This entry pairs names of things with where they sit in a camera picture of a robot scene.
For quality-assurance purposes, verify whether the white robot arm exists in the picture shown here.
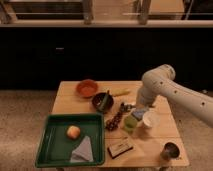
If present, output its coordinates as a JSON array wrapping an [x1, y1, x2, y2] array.
[[136, 64, 213, 128]]

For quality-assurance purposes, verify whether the green vegetable in bowl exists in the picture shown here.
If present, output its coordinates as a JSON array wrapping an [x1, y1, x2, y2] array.
[[99, 90, 109, 110]]

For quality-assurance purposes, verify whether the dark brown bowl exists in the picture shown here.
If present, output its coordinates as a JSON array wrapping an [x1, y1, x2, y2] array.
[[92, 92, 114, 113]]

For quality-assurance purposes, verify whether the red bowl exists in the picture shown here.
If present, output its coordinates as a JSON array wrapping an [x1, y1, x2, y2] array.
[[76, 79, 98, 98]]

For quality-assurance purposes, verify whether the yellow corn cob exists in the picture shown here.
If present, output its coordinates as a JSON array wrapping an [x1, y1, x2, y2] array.
[[111, 89, 131, 97]]

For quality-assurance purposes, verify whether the bunch of dark grapes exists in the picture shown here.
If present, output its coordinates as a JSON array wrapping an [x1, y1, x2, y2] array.
[[105, 112, 123, 131]]

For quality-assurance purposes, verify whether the blue yellow sponge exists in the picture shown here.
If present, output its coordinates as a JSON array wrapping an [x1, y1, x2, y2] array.
[[131, 108, 148, 121]]

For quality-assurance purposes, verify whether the green cup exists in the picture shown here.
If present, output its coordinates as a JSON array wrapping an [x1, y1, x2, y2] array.
[[123, 115, 137, 133]]

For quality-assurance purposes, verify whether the white cup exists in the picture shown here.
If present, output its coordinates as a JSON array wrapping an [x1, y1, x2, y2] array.
[[142, 111, 160, 129]]

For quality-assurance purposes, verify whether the orange yellow fruit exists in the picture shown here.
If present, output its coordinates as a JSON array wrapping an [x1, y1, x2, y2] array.
[[67, 126, 81, 139]]

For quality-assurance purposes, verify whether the grey folded cloth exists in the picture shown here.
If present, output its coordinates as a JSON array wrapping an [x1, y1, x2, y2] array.
[[70, 136, 94, 163]]

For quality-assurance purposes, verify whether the green plastic tray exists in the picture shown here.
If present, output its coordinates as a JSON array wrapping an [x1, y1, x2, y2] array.
[[35, 113, 105, 168]]

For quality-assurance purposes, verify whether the metal cup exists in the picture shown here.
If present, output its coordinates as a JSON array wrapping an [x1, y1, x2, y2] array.
[[161, 142, 180, 160]]

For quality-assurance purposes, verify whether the white handled spoon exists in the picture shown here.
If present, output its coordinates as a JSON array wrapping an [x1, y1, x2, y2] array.
[[119, 102, 136, 112]]

